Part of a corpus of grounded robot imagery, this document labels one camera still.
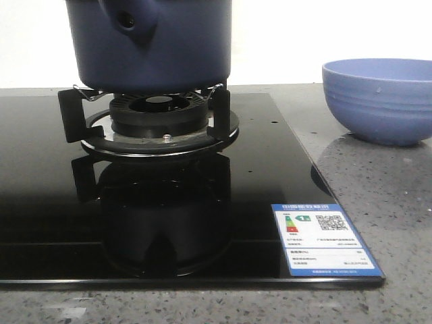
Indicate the black glass gas stove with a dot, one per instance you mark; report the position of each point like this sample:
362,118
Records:
70,220

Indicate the black pot support grate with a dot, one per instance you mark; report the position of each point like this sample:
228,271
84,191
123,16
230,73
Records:
96,135

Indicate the dark blue cooking pot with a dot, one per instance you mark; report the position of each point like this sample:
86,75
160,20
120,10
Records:
151,46

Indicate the light blue ceramic bowl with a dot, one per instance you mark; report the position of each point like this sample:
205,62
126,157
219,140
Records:
381,100

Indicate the black burner head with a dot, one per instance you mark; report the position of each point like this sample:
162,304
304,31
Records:
154,116

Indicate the blue energy label sticker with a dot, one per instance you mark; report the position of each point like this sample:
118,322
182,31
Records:
319,240

